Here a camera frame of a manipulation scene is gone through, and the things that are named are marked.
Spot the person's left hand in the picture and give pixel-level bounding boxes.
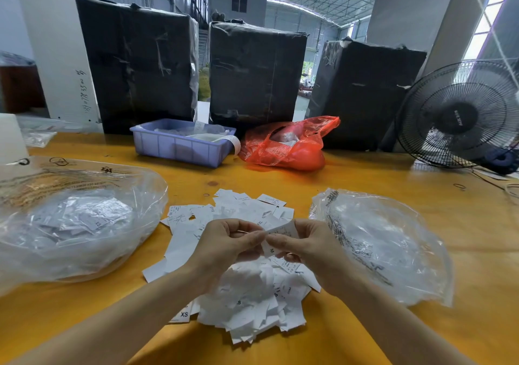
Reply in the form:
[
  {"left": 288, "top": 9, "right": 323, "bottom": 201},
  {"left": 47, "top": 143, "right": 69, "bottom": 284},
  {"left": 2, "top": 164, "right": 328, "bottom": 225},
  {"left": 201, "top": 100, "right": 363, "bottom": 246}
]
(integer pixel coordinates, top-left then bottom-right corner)
[{"left": 188, "top": 218, "right": 269, "bottom": 290}]

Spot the person's right hand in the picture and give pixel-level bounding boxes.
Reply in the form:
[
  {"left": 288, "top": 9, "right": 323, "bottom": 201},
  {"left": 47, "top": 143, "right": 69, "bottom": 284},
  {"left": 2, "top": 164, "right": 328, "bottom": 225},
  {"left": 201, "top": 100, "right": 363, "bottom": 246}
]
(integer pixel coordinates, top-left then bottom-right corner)
[{"left": 266, "top": 218, "right": 358, "bottom": 297}]

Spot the white paper label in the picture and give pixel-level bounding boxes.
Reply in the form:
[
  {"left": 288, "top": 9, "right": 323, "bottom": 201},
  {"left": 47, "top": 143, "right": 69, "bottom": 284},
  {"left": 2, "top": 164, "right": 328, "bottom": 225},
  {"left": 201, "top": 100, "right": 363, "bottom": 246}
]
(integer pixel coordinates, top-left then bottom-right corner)
[{"left": 261, "top": 219, "right": 301, "bottom": 256}]

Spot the pile of white labels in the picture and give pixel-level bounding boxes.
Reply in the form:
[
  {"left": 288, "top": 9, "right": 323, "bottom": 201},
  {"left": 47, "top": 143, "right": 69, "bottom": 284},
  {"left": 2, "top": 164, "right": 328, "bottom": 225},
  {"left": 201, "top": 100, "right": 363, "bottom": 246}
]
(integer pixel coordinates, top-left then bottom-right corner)
[{"left": 143, "top": 189, "right": 321, "bottom": 346}]

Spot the clear plastic bag black print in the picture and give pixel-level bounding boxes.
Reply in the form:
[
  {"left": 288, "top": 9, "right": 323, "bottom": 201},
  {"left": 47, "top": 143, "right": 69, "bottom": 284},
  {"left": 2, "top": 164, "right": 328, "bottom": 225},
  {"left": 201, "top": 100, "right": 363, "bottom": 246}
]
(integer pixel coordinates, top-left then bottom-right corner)
[{"left": 310, "top": 188, "right": 455, "bottom": 307}]

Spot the large clear bag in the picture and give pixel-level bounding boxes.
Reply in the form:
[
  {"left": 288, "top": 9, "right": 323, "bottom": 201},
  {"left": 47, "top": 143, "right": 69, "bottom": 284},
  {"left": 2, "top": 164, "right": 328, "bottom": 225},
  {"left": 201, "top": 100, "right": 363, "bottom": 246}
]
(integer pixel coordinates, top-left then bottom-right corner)
[{"left": 0, "top": 156, "right": 170, "bottom": 295}]

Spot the person's right forearm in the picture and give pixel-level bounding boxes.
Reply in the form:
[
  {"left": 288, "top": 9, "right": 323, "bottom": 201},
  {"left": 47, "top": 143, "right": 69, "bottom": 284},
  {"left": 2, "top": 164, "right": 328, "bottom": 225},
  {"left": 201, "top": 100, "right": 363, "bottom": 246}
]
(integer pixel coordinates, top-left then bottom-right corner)
[{"left": 328, "top": 270, "right": 478, "bottom": 365}]

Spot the person's left forearm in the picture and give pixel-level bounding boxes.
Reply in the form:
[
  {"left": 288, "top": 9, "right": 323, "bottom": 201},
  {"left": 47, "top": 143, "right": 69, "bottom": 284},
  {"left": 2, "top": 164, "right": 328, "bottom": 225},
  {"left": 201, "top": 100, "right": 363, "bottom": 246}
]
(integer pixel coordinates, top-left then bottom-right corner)
[{"left": 8, "top": 265, "right": 214, "bottom": 365}]

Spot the red plastic bag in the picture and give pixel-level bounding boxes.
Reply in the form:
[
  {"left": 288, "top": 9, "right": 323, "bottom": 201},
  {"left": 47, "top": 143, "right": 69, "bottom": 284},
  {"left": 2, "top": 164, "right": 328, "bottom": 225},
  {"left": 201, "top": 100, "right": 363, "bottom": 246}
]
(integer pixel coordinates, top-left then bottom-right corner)
[{"left": 239, "top": 116, "right": 342, "bottom": 172}]

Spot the blue plastic bin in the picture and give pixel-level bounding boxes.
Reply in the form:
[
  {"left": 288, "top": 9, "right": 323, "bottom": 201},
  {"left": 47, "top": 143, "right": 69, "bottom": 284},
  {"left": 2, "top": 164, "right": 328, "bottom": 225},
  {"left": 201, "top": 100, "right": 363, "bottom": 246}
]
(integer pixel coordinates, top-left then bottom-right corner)
[{"left": 130, "top": 118, "right": 242, "bottom": 169}]

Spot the large black wrapped bale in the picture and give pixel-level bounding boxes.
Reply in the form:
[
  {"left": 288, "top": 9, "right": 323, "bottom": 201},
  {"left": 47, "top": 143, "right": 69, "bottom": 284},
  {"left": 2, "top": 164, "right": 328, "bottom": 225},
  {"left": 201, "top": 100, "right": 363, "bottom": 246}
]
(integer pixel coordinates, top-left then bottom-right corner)
[
  {"left": 75, "top": 0, "right": 199, "bottom": 135},
  {"left": 208, "top": 20, "right": 308, "bottom": 134},
  {"left": 305, "top": 38, "right": 428, "bottom": 152}
]

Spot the black table fan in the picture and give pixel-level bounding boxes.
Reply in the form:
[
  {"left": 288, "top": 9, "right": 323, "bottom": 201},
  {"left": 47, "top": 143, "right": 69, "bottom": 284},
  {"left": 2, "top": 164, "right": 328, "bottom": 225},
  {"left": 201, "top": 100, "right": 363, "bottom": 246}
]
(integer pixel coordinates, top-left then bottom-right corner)
[{"left": 396, "top": 59, "right": 519, "bottom": 173}]

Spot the white foam box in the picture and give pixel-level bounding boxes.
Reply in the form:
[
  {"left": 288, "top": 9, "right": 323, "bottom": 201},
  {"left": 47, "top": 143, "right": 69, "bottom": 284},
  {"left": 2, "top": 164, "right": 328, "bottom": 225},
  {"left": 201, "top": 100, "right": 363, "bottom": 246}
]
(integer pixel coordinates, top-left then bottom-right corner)
[{"left": 0, "top": 114, "right": 32, "bottom": 171}]

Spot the brown wooden cabinet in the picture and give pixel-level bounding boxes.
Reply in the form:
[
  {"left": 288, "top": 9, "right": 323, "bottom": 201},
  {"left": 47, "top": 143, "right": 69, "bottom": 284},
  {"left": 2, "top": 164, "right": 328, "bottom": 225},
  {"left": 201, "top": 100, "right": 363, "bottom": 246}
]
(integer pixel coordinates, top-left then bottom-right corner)
[{"left": 0, "top": 65, "right": 47, "bottom": 113}]

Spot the white pillar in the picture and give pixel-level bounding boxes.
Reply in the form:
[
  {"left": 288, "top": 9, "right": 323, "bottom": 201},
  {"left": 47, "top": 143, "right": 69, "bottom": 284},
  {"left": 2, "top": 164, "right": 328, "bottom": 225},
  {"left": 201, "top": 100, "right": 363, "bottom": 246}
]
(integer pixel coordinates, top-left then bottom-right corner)
[{"left": 10, "top": 0, "right": 102, "bottom": 126}]

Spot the bundle of cables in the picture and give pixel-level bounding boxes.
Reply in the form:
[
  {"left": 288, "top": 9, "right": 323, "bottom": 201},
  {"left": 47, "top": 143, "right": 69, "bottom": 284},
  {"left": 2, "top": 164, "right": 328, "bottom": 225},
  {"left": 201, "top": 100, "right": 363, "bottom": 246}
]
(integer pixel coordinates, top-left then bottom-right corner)
[{"left": 470, "top": 164, "right": 519, "bottom": 199}]

